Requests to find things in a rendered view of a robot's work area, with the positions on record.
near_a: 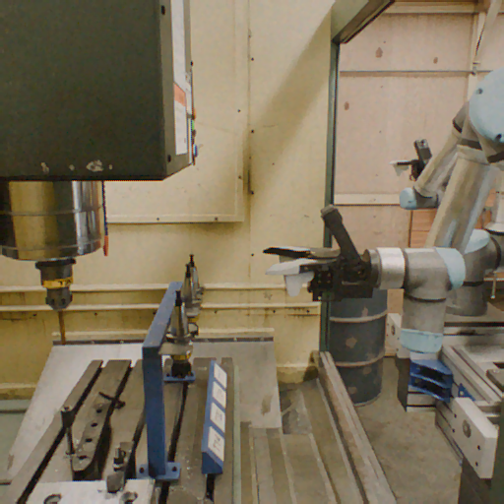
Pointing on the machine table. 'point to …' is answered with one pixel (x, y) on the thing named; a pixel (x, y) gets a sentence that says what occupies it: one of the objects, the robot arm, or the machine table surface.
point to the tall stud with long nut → (68, 427)
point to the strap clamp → (122, 467)
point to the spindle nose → (50, 220)
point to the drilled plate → (79, 493)
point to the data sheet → (178, 44)
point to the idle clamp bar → (80, 466)
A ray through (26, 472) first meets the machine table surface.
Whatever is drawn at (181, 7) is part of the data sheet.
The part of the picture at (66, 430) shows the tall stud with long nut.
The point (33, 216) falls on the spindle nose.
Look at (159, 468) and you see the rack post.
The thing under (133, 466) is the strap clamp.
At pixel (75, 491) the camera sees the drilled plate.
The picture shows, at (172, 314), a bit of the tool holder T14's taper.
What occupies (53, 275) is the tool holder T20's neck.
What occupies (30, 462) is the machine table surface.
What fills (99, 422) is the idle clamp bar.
